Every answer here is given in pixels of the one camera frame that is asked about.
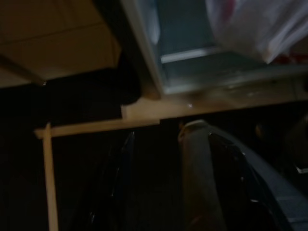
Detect black floor mat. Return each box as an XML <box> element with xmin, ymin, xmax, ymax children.
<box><xmin>0</xmin><ymin>79</ymin><xmax>308</xmax><ymax>231</ymax></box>

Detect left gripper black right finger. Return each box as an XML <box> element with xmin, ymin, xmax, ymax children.
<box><xmin>208</xmin><ymin>131</ymin><xmax>268</xmax><ymax>231</ymax></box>

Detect white KFC plastic bag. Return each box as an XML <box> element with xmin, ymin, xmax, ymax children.
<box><xmin>205</xmin><ymin>0</ymin><xmax>308</xmax><ymax>64</ymax></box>

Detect grey robot left leg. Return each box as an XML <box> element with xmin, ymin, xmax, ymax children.
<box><xmin>177</xmin><ymin>119</ymin><xmax>308</xmax><ymax>231</ymax></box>

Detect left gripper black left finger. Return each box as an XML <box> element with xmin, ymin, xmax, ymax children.
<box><xmin>91</xmin><ymin>131</ymin><xmax>135</xmax><ymax>231</ymax></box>

